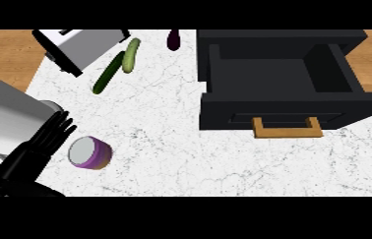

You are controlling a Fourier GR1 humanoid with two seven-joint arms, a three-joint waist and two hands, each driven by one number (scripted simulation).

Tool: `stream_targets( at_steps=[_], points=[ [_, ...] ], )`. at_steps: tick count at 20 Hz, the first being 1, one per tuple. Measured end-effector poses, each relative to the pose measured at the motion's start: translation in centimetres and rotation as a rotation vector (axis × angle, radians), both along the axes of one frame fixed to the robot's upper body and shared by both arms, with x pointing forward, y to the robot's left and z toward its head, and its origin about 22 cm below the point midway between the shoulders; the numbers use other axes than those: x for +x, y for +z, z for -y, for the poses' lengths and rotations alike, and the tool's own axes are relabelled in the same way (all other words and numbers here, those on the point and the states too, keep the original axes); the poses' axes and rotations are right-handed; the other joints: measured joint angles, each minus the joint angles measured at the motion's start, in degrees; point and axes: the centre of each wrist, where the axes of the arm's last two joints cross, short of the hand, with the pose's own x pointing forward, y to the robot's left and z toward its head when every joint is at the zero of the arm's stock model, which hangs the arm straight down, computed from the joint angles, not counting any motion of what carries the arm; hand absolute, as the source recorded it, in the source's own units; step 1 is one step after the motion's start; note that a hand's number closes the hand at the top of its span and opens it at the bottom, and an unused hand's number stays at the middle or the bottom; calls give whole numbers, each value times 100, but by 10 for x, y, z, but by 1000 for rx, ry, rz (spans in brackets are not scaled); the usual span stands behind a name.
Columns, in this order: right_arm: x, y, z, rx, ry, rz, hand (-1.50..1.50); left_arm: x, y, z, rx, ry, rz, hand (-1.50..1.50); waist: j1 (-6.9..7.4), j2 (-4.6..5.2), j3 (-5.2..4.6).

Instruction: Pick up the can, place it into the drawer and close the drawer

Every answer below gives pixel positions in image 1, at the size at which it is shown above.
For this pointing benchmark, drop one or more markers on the grey and black toaster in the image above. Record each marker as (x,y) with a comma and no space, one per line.
(85,44)

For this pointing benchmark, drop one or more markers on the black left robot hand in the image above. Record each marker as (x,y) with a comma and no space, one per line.
(28,154)

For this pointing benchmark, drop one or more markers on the dark green cucumber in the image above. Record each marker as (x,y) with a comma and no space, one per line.
(108,73)

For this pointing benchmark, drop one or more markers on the black drawer box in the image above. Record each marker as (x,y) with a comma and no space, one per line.
(262,75)

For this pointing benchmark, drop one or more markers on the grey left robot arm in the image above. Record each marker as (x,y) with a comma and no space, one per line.
(17,113)

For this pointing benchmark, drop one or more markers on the light green cucumber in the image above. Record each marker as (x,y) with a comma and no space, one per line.
(130,55)

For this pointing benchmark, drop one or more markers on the black drawer front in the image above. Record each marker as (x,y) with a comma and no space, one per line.
(285,106)

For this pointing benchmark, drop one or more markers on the black cabinet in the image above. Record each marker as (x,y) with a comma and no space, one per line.
(271,36)

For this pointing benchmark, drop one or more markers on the dark purple eggplant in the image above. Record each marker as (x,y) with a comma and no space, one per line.
(173,41)

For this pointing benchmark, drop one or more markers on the purple can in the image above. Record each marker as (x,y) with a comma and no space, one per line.
(89,152)

